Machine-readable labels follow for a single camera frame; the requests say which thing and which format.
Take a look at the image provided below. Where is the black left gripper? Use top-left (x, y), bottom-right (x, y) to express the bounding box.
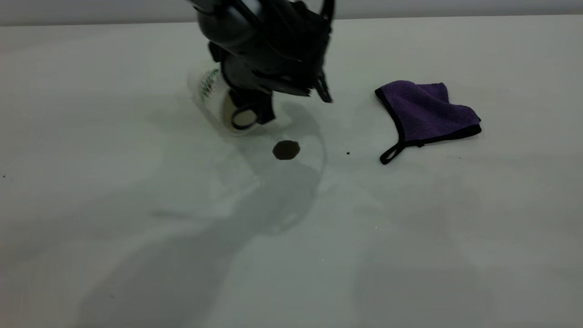
top-left (209, 42), bottom-right (334, 131)

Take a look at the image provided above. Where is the white paper coffee cup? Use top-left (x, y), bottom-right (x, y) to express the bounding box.
top-left (188, 61), bottom-right (262, 136)

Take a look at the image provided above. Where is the purple cloth with black trim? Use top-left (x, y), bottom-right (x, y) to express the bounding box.
top-left (374, 80), bottom-right (482, 165)

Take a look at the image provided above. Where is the brown coffee stain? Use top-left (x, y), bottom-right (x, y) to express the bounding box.
top-left (272, 140), bottom-right (301, 161)

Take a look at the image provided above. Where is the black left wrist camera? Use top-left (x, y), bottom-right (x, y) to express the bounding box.
top-left (269, 0), bottom-right (337, 62)

